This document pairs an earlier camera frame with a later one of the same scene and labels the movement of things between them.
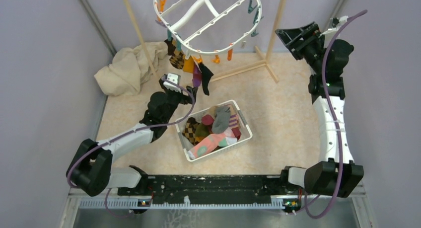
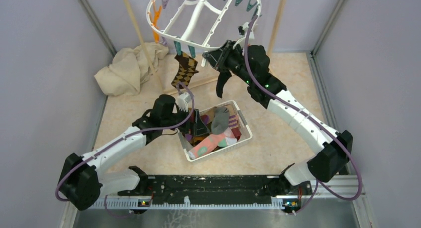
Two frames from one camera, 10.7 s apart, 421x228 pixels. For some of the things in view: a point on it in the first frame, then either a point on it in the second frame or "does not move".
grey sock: [221, 120] does not move
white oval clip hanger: [203, 22] does not move
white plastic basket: [213, 130] does not move
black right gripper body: [311, 49] -> [231, 59]
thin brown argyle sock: [177, 59] -> [187, 67]
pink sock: [224, 139] does not move
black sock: [206, 73] -> [223, 77]
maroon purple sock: [196, 75] -> [188, 136]
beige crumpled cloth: [129, 68] does not move
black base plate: [214, 188] does not move
